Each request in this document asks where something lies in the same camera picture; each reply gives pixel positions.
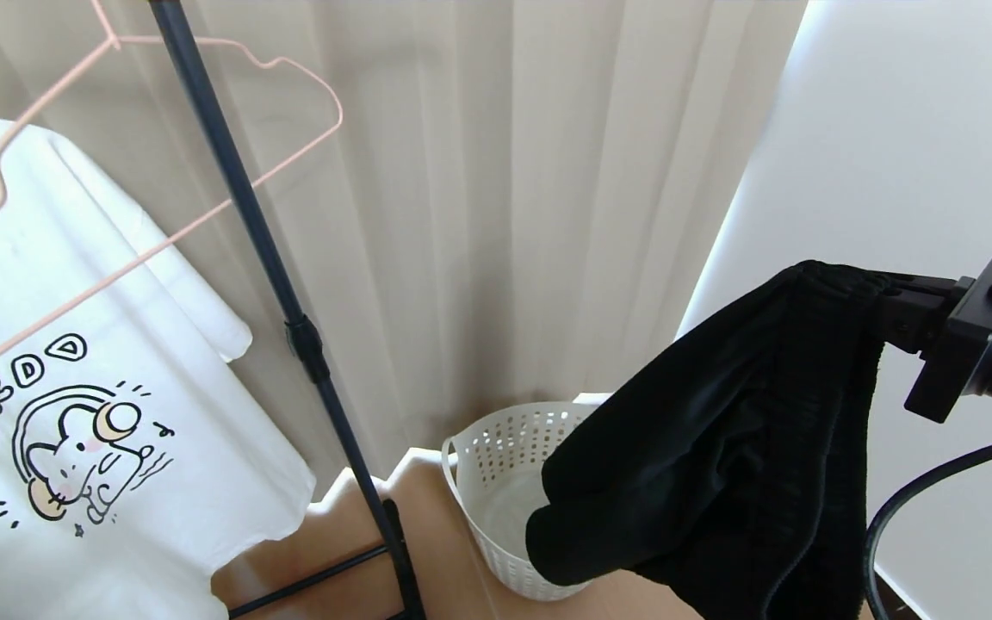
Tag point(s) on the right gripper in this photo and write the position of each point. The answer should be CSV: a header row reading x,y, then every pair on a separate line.
x,y
948,344

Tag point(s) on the black shorts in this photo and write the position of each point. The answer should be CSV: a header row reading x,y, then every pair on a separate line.
x,y
720,430

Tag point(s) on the pink clothes hanger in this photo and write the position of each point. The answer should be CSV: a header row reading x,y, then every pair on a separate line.
x,y
143,255

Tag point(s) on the white printed T-shirt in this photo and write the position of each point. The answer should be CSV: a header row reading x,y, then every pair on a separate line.
x,y
117,482

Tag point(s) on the white laundry basket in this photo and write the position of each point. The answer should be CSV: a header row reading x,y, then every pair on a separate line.
x,y
487,456

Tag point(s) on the black clothes rack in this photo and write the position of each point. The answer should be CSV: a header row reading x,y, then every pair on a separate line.
x,y
242,189

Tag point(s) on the white curtain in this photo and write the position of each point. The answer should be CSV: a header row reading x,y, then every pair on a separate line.
x,y
505,172

